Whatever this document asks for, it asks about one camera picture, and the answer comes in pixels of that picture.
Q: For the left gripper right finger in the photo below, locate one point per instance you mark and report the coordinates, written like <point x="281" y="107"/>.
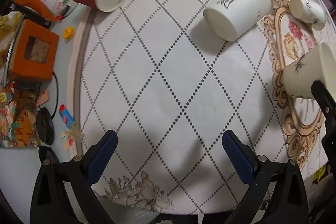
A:
<point x="288" y="203"/>

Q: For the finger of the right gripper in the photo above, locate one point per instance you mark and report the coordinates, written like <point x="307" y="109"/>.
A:
<point x="324" y="99"/>

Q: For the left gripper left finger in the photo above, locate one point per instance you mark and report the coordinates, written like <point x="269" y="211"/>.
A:
<point x="50" y="202"/>

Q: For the white paper cup with print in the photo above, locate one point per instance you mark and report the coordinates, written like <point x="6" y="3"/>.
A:
<point x="317" y="64"/>

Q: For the small white ceramic cup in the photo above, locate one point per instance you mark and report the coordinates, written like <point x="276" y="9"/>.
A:
<point x="308" y="12"/>

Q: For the white calligraphy paper cup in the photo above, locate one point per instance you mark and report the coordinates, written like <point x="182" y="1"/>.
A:
<point x="230" y="19"/>

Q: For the black round lid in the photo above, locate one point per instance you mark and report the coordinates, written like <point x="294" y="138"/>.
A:
<point x="44" y="125"/>

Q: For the colourful floral packet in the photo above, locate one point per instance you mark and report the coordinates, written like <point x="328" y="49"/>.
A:
<point x="18" y="122"/>

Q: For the blue red small tube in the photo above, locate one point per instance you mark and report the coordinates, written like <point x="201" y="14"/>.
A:
<point x="66" y="116"/>

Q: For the orange square box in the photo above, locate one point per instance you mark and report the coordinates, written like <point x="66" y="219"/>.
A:
<point x="33" y="54"/>

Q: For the floral table mat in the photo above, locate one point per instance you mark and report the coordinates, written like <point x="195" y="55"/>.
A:
<point x="155" y="73"/>

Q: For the yellow bottle cap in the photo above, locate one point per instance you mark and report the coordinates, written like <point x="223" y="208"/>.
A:
<point x="68" y="33"/>

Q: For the yellow crinkled wrapper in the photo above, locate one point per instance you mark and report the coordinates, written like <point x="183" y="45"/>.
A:
<point x="8" y="25"/>

